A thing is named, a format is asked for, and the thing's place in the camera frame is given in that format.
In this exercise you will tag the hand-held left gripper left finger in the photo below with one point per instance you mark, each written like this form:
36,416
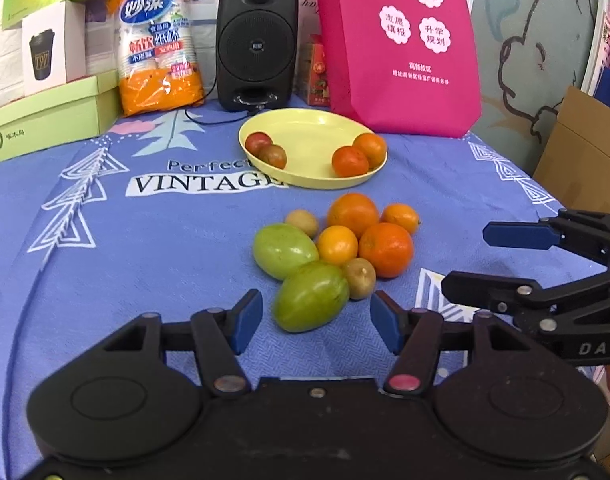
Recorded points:
247,321

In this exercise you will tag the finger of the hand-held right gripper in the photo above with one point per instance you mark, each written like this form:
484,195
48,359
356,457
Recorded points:
485,290
515,235

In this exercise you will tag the small orange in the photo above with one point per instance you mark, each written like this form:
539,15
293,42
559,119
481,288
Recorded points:
350,161
400,217
371,147

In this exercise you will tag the black speaker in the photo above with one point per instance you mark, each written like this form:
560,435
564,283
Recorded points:
257,45

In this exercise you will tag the brown-red plum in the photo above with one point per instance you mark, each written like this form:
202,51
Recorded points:
274,157

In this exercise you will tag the brown kiwi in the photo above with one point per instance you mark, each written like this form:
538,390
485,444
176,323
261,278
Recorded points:
301,222
360,278

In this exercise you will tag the green mango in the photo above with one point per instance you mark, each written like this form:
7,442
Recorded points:
284,251
311,297

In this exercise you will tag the yellow orange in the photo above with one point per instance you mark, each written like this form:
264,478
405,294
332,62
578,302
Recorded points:
337,245

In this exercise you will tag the orange pack of paper cups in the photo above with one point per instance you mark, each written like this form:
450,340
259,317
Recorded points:
155,85

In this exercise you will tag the pink fabric bag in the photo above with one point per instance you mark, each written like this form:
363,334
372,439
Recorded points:
400,95

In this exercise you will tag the white paper bag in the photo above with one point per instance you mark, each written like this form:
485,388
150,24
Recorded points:
307,10

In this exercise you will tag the yellow plate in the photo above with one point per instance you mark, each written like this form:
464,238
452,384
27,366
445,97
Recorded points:
305,135

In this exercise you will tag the dark red passion fruit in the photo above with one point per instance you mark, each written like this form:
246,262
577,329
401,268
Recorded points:
257,141

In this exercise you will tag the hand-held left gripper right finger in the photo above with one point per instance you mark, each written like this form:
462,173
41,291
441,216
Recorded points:
385,322

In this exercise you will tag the small red box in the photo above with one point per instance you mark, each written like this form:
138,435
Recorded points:
317,75

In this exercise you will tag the brown cardboard box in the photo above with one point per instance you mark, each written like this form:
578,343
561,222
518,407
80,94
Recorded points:
580,160

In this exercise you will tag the light green box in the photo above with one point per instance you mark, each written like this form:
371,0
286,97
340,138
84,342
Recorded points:
45,120

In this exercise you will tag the large orange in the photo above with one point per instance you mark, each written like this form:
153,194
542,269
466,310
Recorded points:
386,251
352,214

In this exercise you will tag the cartoon cat board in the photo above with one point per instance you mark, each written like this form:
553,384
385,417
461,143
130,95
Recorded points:
535,35

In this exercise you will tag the white box with cup picture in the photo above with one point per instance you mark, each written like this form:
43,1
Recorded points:
50,25

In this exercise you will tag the blue printed tablecloth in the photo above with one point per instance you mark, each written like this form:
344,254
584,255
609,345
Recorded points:
135,260

